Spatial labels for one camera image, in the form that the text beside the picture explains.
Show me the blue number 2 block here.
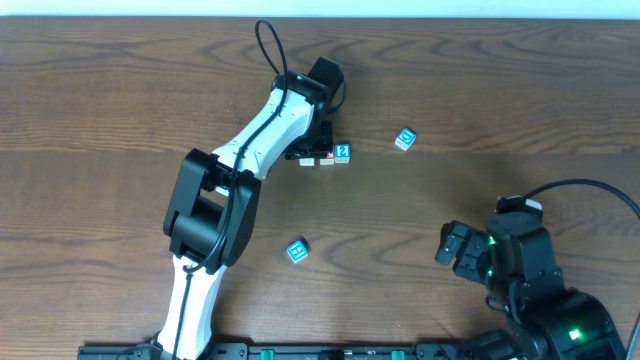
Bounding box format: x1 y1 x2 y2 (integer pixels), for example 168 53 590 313
334 144 351 164

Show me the left black cable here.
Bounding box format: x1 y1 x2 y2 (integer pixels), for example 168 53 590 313
169 18 349 360

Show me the red letter I block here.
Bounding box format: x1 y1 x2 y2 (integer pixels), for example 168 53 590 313
319 152 335 166

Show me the red letter A block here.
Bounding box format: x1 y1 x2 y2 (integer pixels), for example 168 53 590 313
299 158 315 167

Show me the black cable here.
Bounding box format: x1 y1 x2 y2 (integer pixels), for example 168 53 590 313
169 18 349 360
522 178 640 360

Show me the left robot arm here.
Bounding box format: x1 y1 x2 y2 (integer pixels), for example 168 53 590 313
154 57 344 359

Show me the right black cable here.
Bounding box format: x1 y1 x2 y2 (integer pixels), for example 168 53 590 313
522 178 640 360

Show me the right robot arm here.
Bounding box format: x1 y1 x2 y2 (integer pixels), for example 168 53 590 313
435 212 626 359

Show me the blue letter H block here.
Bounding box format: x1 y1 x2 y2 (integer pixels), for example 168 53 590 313
286 239 309 263

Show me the blue letter D block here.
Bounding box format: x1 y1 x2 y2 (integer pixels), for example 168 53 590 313
394 128 417 151

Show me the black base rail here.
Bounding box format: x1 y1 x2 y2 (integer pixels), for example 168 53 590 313
76 343 498 360

